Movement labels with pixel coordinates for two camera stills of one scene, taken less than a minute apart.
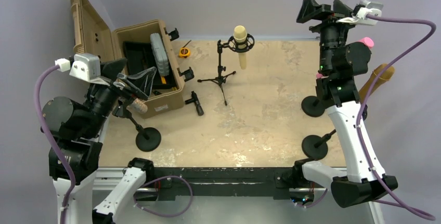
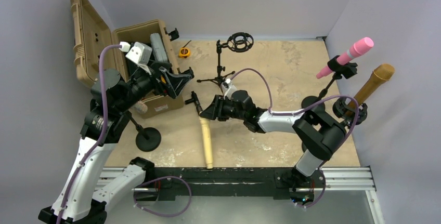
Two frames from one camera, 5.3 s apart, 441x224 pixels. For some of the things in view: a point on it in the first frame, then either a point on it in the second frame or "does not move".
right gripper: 339,7 -> 215,110
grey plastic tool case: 159,55 does not move
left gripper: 140,82 -> 175,81
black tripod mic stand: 220,79 does not move
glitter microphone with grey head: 138,105 does not move
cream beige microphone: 240,36 -> 206,123
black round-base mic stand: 147,139 does not move
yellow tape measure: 184,52 does not move
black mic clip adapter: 195,99 does not move
